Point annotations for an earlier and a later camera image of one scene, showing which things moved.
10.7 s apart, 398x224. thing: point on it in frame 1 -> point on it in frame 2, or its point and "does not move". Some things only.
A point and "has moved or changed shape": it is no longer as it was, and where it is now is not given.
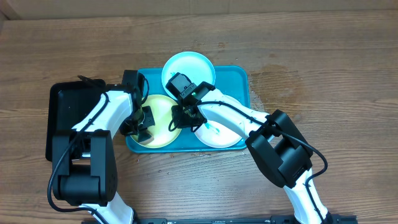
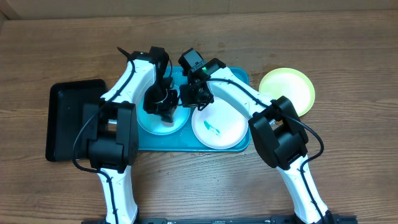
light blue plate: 196,66 has moved or changed shape
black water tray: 68,101 does not move
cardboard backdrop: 56,9 does not move
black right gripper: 177,114 -> 184,93
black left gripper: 146,121 -> 161,111
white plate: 217,134 does not move
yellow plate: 160,106 -> 290,83
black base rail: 227,220 does not move
